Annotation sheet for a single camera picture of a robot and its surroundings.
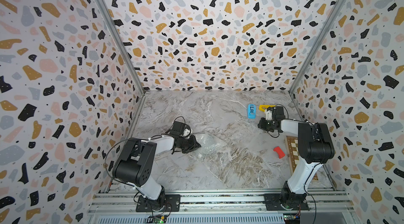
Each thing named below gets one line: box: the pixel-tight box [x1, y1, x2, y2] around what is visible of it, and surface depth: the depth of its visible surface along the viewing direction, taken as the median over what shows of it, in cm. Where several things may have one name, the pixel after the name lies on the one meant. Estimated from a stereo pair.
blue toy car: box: [247, 104, 257, 119], surface depth 108 cm
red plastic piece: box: [273, 146, 286, 159], surface depth 92 cm
